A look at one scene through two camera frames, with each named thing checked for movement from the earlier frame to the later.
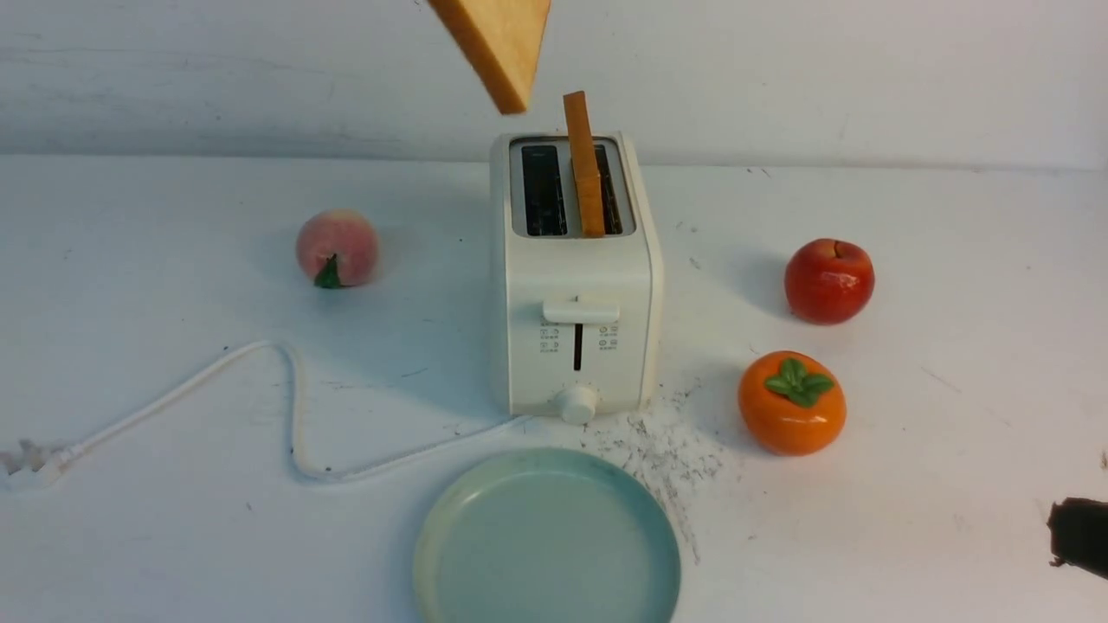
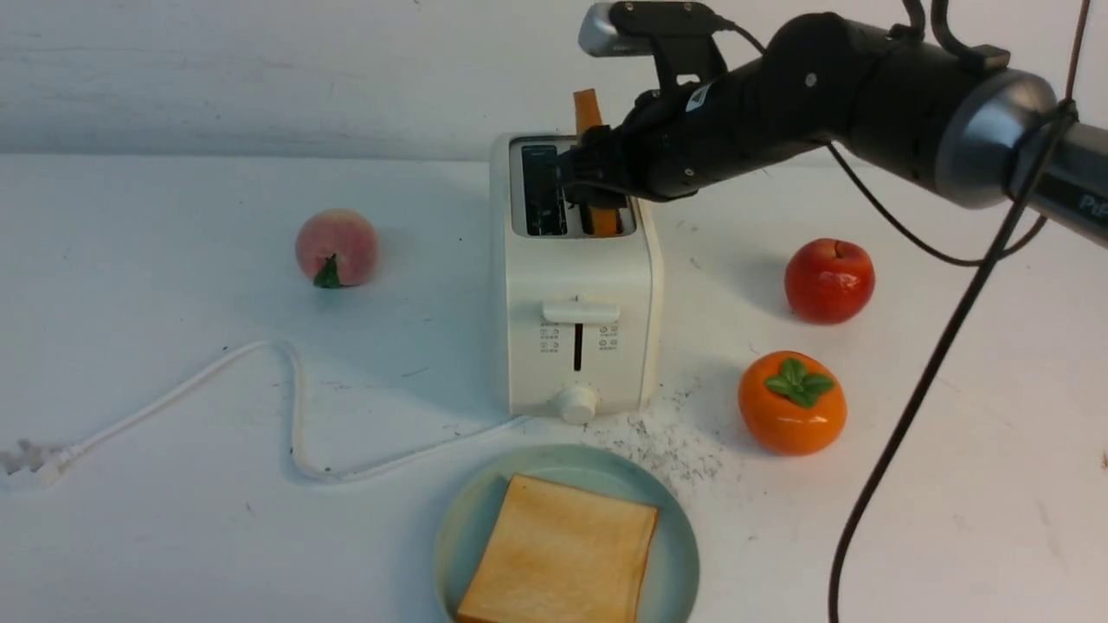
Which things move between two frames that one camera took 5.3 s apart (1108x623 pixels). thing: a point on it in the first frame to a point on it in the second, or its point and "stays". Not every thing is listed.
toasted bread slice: (501, 40) to (553, 554)
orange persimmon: (791, 403) stays
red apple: (829, 281) stays
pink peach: (338, 247) stays
